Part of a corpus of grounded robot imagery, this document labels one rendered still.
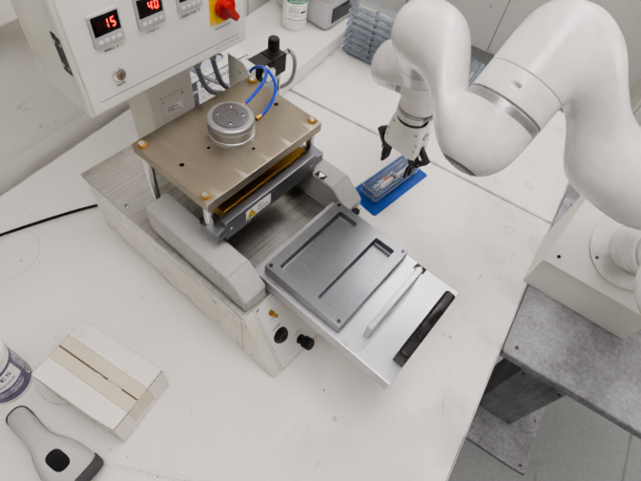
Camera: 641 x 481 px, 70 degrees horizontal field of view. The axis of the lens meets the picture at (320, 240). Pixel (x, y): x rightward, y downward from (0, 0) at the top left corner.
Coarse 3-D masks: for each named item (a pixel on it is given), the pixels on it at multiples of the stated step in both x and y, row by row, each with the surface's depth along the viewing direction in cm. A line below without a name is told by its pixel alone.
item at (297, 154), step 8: (296, 152) 84; (304, 152) 85; (280, 160) 82; (288, 160) 83; (296, 160) 84; (272, 168) 81; (280, 168) 81; (264, 176) 80; (272, 176) 80; (248, 184) 78; (256, 184) 79; (264, 184) 80; (240, 192) 77; (248, 192) 77; (232, 200) 76; (240, 200) 77; (216, 208) 75; (224, 208) 75; (232, 208) 76; (216, 216) 78
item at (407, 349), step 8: (448, 296) 76; (440, 304) 75; (448, 304) 75; (432, 312) 74; (440, 312) 74; (424, 320) 73; (432, 320) 73; (416, 328) 72; (424, 328) 72; (416, 336) 71; (424, 336) 72; (408, 344) 70; (416, 344) 71; (400, 352) 70; (408, 352) 70; (400, 360) 71
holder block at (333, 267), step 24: (336, 216) 85; (312, 240) 83; (336, 240) 83; (360, 240) 82; (384, 240) 83; (288, 264) 79; (312, 264) 80; (336, 264) 79; (360, 264) 81; (384, 264) 80; (288, 288) 76; (312, 288) 76; (336, 288) 78; (360, 288) 77; (336, 312) 74
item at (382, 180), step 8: (400, 160) 124; (384, 168) 121; (392, 168) 122; (400, 168) 122; (376, 176) 119; (384, 176) 120; (392, 176) 120; (400, 176) 120; (368, 184) 117; (376, 184) 118; (384, 184) 118; (392, 184) 118; (376, 192) 116
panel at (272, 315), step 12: (264, 300) 81; (276, 300) 83; (264, 312) 82; (276, 312) 84; (288, 312) 87; (264, 324) 83; (276, 324) 86; (288, 324) 88; (300, 324) 91; (264, 336) 84; (276, 336) 86; (288, 336) 89; (312, 336) 96; (276, 348) 88; (288, 348) 91; (300, 348) 94; (276, 360) 89; (288, 360) 92
